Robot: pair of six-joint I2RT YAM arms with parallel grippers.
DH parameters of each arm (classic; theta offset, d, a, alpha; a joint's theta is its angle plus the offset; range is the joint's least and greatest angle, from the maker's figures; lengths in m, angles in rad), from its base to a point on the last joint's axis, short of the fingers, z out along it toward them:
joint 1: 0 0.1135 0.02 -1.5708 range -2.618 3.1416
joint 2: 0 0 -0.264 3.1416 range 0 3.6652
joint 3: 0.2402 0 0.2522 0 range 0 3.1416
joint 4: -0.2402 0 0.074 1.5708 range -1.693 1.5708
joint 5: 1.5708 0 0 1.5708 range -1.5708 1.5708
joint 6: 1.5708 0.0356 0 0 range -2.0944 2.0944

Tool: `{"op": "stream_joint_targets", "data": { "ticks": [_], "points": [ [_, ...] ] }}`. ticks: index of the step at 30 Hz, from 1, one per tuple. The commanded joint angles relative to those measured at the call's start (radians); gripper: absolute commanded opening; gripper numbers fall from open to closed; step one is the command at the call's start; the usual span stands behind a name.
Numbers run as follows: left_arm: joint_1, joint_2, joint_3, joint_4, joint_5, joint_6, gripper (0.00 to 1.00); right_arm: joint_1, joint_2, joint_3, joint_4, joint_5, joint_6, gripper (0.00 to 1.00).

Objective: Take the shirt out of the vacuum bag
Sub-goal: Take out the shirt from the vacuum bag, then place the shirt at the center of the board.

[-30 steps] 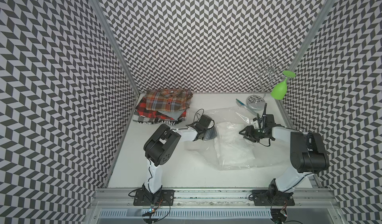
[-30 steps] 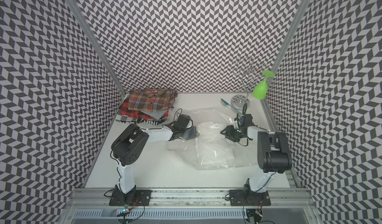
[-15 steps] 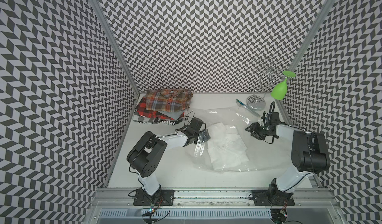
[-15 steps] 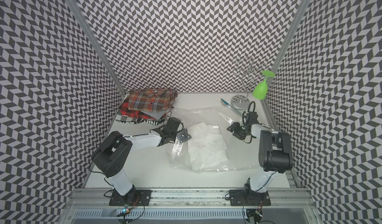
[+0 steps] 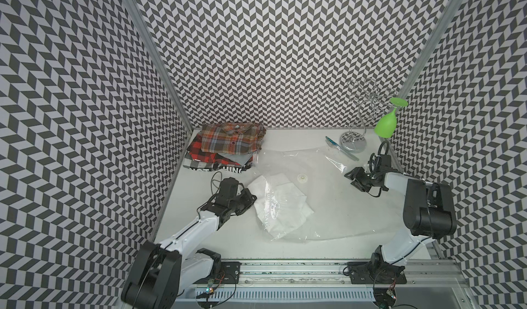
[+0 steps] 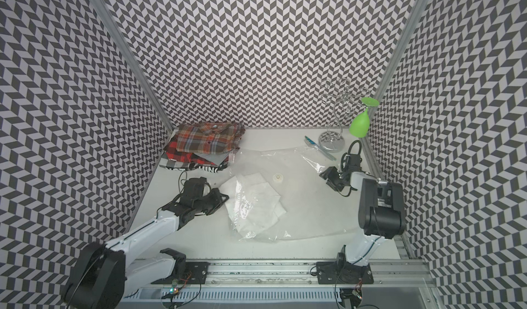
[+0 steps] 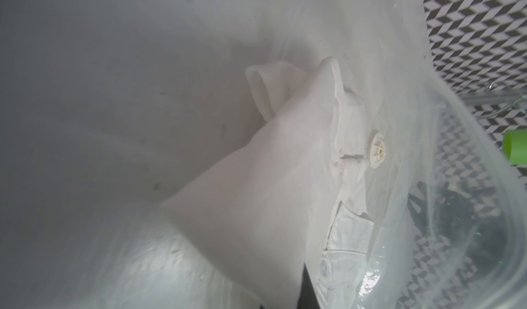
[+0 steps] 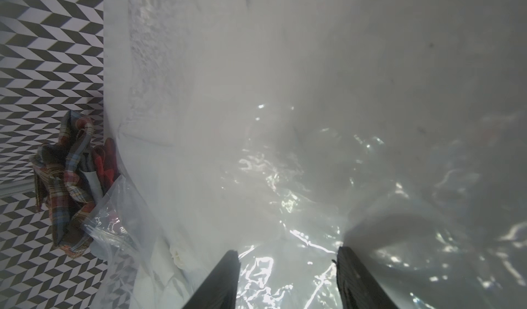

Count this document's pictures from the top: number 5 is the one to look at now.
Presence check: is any grey cloth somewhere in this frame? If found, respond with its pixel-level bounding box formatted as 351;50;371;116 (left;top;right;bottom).
219;152;253;166

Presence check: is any black white plaid shirt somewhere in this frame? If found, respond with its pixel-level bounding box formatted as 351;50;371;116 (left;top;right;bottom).
183;153;253;174

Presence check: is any clear plastic vacuum bag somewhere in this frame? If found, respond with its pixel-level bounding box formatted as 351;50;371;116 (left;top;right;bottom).
253;147;403;243

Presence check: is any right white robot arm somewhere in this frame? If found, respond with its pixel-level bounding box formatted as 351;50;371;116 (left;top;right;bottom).
344;167;457;273

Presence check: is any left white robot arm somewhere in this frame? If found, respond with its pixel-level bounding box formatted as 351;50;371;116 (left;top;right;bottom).
120;185;257;308

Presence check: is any green plastic wine glass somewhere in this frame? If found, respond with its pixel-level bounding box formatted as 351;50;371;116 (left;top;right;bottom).
374;98;409;139

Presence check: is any right small circuit board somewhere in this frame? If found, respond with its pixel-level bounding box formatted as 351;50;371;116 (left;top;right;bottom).
373;288;397;309

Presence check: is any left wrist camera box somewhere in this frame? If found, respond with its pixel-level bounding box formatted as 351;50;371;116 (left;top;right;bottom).
218;177;241;200

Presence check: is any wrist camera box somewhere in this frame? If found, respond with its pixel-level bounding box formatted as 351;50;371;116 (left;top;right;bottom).
369;154;398;173
218;177;241;200

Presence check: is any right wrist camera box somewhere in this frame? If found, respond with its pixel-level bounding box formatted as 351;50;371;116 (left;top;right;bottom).
369;154;398;173

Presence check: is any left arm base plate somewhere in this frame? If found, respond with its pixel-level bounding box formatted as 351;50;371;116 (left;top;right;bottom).
195;261;241;285

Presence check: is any metal wire glass rack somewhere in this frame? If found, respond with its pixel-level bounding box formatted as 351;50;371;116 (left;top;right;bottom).
339;78;397;154

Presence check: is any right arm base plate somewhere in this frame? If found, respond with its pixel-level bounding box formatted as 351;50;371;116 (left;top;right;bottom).
344;262;407;285

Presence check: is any aluminium front rail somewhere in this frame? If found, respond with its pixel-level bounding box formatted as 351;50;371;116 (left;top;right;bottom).
238;260;468;288

